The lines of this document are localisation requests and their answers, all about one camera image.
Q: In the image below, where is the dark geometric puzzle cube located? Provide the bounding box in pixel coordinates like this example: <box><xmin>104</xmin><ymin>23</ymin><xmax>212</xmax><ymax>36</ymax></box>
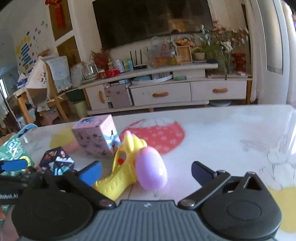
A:
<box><xmin>39</xmin><ymin>147</ymin><xmax>75</xmax><ymax>176</ymax></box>

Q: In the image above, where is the yellow toy with purple ball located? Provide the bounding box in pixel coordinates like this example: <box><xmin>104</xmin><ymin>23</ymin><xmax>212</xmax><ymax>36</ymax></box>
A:
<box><xmin>93</xmin><ymin>131</ymin><xmax>168</xmax><ymax>201</ymax></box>

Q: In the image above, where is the green milk carton box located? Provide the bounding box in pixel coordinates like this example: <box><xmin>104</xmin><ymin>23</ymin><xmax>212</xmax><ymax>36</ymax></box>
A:
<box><xmin>1</xmin><ymin>135</ymin><xmax>35</xmax><ymax>171</ymax></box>

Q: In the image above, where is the pink patterned gift box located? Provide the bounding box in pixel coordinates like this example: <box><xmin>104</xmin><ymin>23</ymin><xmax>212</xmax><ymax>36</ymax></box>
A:
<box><xmin>72</xmin><ymin>114</ymin><xmax>120</xmax><ymax>156</ymax></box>

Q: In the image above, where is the green waste bin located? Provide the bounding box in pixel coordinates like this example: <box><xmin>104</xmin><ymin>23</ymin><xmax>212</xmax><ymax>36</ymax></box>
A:
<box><xmin>73</xmin><ymin>100</ymin><xmax>88</xmax><ymax>118</ymax></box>

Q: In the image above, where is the wooden dining table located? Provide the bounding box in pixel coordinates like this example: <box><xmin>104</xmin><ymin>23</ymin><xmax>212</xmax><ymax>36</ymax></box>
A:
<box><xmin>13</xmin><ymin>87</ymin><xmax>34</xmax><ymax>124</ymax></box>

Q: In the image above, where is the white tv cabinet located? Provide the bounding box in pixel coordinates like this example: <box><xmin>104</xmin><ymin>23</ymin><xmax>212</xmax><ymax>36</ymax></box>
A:
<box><xmin>79</xmin><ymin>62</ymin><xmax>252</xmax><ymax>115</ymax></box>

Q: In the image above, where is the wooden chair with cover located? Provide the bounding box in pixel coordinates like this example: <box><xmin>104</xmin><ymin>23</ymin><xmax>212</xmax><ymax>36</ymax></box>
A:
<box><xmin>37</xmin><ymin>56</ymin><xmax>72</xmax><ymax>122</ymax></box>

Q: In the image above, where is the red snack package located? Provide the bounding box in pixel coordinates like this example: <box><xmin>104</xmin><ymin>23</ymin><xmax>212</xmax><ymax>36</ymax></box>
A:
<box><xmin>105</xmin><ymin>68</ymin><xmax>120</xmax><ymax>78</ymax></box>

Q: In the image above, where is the glass kettle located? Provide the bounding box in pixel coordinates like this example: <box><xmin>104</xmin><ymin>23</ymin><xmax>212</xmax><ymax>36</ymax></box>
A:
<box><xmin>82</xmin><ymin>60</ymin><xmax>98</xmax><ymax>80</ymax></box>

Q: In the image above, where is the red vase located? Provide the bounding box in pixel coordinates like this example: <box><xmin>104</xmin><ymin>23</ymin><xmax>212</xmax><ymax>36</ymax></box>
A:
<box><xmin>232</xmin><ymin>53</ymin><xmax>246</xmax><ymax>72</ymax></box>

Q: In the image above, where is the red dried flower bouquet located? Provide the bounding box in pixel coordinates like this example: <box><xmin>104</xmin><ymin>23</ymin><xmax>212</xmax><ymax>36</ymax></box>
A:
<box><xmin>91</xmin><ymin>48</ymin><xmax>110</xmax><ymax>70</ymax></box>

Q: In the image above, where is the potted flower plant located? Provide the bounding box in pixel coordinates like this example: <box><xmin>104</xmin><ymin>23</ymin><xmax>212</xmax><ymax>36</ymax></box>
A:
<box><xmin>192</xmin><ymin>20</ymin><xmax>249</xmax><ymax>78</ymax></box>

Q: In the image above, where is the clear plastic bag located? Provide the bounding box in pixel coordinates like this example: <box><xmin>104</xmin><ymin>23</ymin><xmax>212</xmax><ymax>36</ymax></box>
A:
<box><xmin>147</xmin><ymin>36</ymin><xmax>177</xmax><ymax>69</ymax></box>

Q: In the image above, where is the black flat screen television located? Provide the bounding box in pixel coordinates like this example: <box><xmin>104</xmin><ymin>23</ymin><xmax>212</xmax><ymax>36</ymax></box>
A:
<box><xmin>92</xmin><ymin>0</ymin><xmax>213</xmax><ymax>50</ymax></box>

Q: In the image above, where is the white standing air conditioner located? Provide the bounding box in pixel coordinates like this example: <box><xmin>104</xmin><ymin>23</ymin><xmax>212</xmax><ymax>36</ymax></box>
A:
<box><xmin>245</xmin><ymin>1</ymin><xmax>295</xmax><ymax>106</ymax></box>

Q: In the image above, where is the wooden picture frame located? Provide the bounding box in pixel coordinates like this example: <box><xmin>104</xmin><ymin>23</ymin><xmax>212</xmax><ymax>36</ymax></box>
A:
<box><xmin>176</xmin><ymin>46</ymin><xmax>192</xmax><ymax>64</ymax></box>

